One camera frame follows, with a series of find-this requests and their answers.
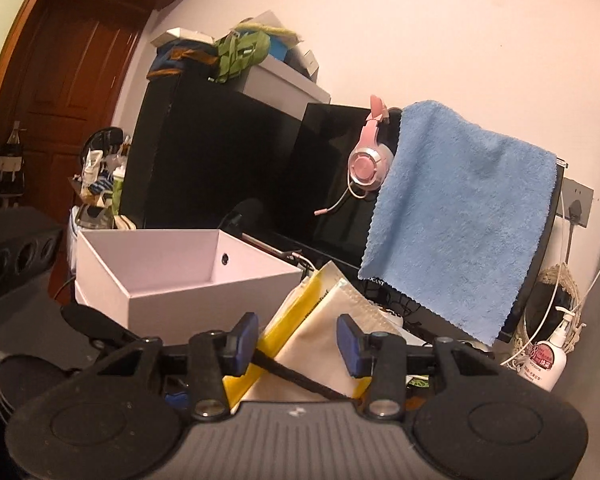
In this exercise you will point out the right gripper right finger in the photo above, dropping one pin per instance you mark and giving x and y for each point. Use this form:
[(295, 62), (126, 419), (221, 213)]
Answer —
[(380, 356)]

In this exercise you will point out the pink cat-ear headset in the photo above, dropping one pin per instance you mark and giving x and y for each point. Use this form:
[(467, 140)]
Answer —
[(369, 162)]

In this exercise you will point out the black computer monitor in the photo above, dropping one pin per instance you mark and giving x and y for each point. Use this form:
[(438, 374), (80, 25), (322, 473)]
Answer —
[(316, 176)]

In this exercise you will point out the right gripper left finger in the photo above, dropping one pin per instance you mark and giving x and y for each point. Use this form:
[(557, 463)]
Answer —
[(213, 355)]

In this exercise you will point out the brown wooden door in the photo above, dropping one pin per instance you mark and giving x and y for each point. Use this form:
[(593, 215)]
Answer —
[(61, 72)]

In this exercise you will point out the woven rope basket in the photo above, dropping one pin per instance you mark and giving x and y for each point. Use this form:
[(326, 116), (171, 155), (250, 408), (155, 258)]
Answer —
[(555, 287)]

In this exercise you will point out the grey storage box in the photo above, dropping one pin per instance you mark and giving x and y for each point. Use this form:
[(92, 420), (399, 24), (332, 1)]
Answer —
[(274, 83)]

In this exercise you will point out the blue terry towel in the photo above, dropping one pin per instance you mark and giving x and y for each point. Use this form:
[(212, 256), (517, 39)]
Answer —
[(459, 219)]

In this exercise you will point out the black computer tower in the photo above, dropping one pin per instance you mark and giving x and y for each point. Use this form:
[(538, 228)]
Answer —
[(198, 150)]

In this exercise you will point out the yellow white shopping bag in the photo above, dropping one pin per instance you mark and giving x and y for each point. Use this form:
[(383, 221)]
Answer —
[(302, 334)]

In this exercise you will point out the white pink lotion bottle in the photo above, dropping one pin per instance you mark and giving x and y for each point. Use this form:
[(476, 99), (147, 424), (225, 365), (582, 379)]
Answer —
[(547, 358)]

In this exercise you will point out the wall power outlet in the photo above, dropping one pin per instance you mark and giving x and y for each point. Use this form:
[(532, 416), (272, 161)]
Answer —
[(575, 202)]

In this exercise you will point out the white open cardboard box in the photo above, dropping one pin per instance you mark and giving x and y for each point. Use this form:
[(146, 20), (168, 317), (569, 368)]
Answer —
[(175, 283)]

